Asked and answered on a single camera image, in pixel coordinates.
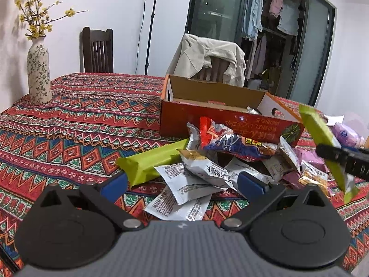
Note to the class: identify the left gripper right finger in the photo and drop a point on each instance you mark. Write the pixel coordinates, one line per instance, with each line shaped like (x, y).
(262, 198)

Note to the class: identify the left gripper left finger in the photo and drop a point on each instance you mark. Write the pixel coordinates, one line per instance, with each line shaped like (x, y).
(101, 197)

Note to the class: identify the green snack bar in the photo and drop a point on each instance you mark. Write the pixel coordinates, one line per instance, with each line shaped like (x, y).
(322, 134)
(140, 168)

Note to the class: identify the purple tissue pack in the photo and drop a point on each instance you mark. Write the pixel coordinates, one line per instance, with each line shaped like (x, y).
(347, 136)

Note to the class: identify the green snack bar on table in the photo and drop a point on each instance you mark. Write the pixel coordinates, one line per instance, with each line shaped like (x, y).
(140, 168)

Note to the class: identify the white tissue paper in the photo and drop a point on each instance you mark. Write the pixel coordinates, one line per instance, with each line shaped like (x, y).
(332, 120)

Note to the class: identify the pink snack packet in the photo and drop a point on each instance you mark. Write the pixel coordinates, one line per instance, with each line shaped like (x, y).
(311, 158)

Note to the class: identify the brown white snack packet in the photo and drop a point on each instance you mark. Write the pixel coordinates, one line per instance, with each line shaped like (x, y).
(312, 175)

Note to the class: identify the colourful patterned tablecloth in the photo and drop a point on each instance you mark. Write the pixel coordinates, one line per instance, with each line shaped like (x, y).
(92, 120)

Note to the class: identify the red blue snack bag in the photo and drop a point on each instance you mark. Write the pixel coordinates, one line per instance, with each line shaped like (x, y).
(220, 138)

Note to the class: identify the silver packet in box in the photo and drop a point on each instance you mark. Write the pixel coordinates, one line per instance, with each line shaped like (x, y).
(250, 110)

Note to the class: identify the red cardboard box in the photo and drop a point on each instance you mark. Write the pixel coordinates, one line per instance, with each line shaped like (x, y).
(186, 101)

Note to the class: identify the floral ceramic vase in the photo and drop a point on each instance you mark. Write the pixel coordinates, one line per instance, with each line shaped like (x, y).
(38, 73)

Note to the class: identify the chair under jacket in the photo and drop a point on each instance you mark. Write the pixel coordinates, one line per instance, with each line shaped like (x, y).
(214, 73)

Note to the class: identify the dark wooden chair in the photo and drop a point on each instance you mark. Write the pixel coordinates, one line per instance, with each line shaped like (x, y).
(97, 48)

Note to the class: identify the black light stand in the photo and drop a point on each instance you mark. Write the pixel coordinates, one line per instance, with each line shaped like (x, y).
(152, 18)

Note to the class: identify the beige jacket on chair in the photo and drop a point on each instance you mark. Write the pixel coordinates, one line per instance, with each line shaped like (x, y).
(195, 53)

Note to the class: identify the hanging pink garment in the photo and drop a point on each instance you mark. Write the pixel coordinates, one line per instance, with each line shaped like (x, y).
(275, 8)

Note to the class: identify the hanging light blue shirt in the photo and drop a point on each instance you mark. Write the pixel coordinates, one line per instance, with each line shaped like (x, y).
(252, 22)

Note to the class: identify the yellow flower branches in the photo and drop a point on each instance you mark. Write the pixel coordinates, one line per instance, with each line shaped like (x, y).
(34, 14)

